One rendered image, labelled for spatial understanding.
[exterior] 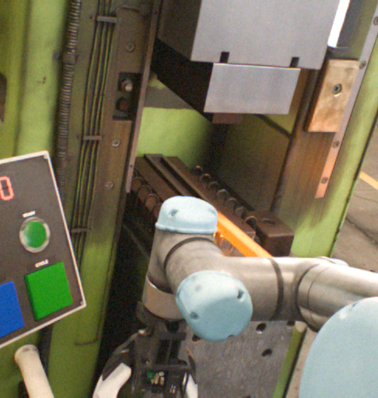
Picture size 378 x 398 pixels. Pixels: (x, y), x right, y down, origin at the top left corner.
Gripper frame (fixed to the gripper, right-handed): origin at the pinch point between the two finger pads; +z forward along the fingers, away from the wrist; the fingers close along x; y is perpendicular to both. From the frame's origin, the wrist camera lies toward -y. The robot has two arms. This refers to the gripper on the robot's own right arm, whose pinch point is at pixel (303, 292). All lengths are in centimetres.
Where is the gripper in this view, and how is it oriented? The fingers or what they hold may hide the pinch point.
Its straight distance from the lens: 120.7
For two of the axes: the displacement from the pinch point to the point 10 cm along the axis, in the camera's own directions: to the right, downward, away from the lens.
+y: -1.6, 9.0, 4.1
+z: -4.4, -4.3, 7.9
